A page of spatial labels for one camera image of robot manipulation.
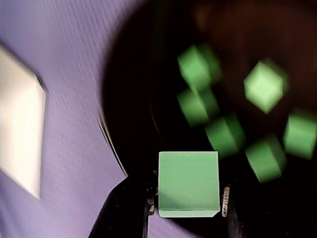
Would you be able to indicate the green plastic cube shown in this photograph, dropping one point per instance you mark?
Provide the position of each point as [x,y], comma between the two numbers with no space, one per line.
[224,135]
[195,106]
[195,67]
[188,183]
[263,85]
[299,134]
[265,158]

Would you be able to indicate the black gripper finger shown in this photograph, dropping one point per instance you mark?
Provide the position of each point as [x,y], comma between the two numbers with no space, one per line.
[123,210]
[247,213]

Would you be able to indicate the blue woven table cloth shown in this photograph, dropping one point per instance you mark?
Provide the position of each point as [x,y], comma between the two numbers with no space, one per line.
[74,74]

